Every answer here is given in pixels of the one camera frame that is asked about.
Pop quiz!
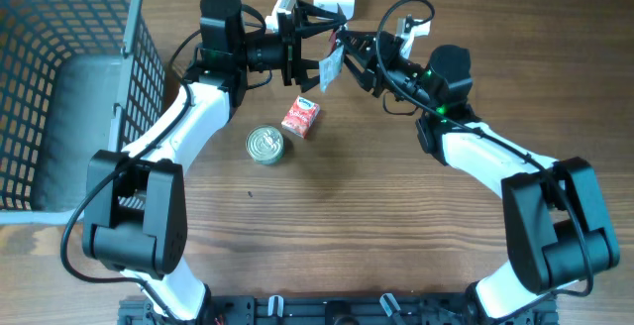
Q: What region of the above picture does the silver foil sachet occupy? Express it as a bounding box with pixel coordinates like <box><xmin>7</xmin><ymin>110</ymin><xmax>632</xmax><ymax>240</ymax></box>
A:
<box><xmin>319</xmin><ymin>44</ymin><xmax>344</xmax><ymax>93</ymax></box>

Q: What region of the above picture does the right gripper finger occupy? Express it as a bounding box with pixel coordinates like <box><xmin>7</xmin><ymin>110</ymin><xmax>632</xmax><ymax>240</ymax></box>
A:
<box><xmin>336</xmin><ymin>30</ymin><xmax>367</xmax><ymax>53</ymax></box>
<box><xmin>344</xmin><ymin>54</ymin><xmax>367</xmax><ymax>87</ymax></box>

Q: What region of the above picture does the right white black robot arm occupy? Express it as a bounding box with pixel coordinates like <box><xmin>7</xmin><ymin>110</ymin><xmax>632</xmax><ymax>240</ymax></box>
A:
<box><xmin>336</xmin><ymin>31</ymin><xmax>620</xmax><ymax>324</ymax></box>

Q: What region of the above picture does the grey plastic mesh basket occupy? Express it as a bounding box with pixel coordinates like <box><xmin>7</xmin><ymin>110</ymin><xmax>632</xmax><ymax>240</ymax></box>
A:
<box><xmin>1</xmin><ymin>0</ymin><xmax>165</xmax><ymax>225</ymax></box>

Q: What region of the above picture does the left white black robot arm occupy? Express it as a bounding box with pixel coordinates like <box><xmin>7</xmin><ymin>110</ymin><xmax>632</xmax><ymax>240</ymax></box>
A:
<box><xmin>74</xmin><ymin>0</ymin><xmax>347</xmax><ymax>324</ymax></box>

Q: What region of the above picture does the silver tin can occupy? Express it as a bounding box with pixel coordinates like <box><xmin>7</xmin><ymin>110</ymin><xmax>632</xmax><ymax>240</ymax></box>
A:
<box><xmin>246</xmin><ymin>125</ymin><xmax>284</xmax><ymax>164</ymax></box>

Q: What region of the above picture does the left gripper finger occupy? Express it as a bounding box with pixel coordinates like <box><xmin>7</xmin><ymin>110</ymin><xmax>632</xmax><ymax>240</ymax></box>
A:
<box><xmin>299</xmin><ymin>59</ymin><xmax>320</xmax><ymax>92</ymax></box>
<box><xmin>296</xmin><ymin>0</ymin><xmax>347</xmax><ymax>37</ymax></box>

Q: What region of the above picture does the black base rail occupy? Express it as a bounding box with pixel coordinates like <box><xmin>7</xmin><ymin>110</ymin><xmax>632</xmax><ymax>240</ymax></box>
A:
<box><xmin>117</xmin><ymin>292</ymin><xmax>496</xmax><ymax>325</ymax></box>

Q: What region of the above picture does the red juice carton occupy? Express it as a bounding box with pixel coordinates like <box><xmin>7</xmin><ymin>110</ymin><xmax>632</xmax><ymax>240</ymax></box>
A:
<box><xmin>281</xmin><ymin>96</ymin><xmax>321</xmax><ymax>138</ymax></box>

